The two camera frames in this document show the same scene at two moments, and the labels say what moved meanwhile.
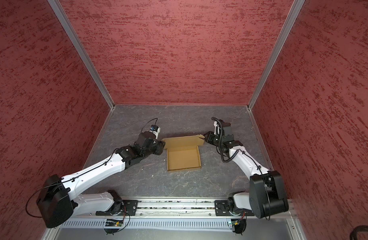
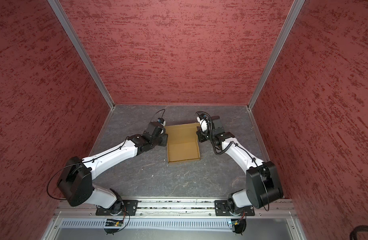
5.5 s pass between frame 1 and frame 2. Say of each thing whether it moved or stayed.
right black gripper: moved
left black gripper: moved
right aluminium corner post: stayed
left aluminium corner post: stayed
